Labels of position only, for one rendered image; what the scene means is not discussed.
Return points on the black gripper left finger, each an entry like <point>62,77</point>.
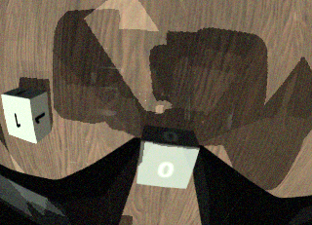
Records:
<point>94,195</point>

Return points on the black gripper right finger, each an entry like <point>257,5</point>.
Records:
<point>226,197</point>

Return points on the pale grey block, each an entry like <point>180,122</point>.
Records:
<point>27,113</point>

